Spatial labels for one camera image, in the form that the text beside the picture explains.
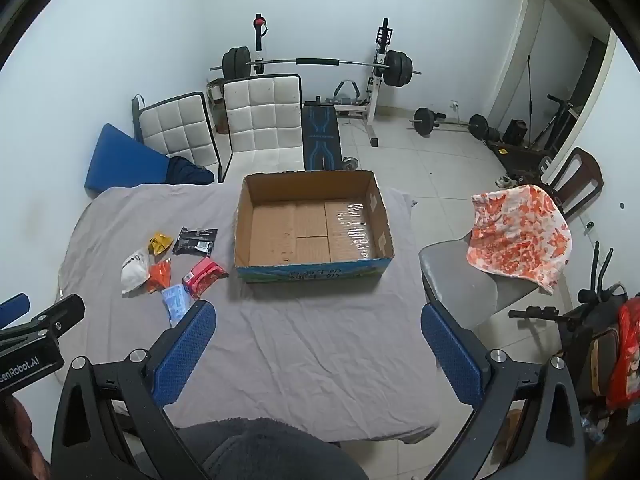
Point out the black pole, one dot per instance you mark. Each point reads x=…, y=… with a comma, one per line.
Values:
x=528, y=90

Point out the short barbell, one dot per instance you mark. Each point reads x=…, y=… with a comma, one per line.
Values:
x=425, y=121

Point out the blue tissue packet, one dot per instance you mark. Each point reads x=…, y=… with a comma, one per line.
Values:
x=176, y=302

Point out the white barbell rack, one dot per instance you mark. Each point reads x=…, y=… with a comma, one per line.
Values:
x=375, y=100

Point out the white sock packet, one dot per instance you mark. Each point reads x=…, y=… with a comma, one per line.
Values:
x=134, y=267

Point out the orange floral cloth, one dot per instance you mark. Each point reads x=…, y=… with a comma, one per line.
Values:
x=515, y=235

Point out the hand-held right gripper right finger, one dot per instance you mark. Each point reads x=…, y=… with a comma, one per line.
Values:
x=450, y=355

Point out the large white quilted chair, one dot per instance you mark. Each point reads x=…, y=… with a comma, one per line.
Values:
x=260, y=115

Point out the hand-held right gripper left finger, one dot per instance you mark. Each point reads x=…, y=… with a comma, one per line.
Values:
x=185, y=350

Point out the blue foam mat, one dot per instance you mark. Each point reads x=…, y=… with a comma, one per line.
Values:
x=120, y=160

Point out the grey chair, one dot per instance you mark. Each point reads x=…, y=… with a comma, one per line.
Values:
x=450, y=265

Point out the red snack packet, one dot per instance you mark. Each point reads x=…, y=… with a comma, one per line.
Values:
x=202, y=275

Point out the dark wooden chair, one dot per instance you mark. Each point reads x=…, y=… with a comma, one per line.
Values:
x=580, y=170

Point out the black bag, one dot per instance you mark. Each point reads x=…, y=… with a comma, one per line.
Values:
x=515, y=132

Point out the long barbell with black plates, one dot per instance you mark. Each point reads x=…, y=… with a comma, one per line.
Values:
x=315, y=62

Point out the dark blue bag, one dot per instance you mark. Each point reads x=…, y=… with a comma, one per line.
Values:
x=187, y=172

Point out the yellow snack packet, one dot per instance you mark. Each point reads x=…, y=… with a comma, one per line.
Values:
x=160, y=244

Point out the black kick scooter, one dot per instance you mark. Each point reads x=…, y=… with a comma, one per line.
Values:
x=555, y=120

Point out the black electric scooter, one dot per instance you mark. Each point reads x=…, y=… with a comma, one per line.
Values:
x=575, y=320

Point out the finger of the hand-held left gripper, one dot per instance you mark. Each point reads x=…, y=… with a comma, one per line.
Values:
x=12, y=307
x=65, y=310

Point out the small white quilted chair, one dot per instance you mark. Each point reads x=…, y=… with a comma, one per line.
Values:
x=175, y=132

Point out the cardboard box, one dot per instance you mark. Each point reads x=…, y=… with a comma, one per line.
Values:
x=310, y=240

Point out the person's grey fleece clothing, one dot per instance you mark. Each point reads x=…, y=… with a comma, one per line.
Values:
x=270, y=450

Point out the red plastic bag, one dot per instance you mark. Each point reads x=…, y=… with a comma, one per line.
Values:
x=627, y=350

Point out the orange snack packet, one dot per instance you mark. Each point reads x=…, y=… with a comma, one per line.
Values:
x=159, y=275

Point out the metal bowl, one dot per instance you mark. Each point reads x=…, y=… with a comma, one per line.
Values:
x=351, y=163

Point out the black snack packet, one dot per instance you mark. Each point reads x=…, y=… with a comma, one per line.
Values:
x=195, y=242

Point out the white shoes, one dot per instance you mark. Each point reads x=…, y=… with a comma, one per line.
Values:
x=506, y=181

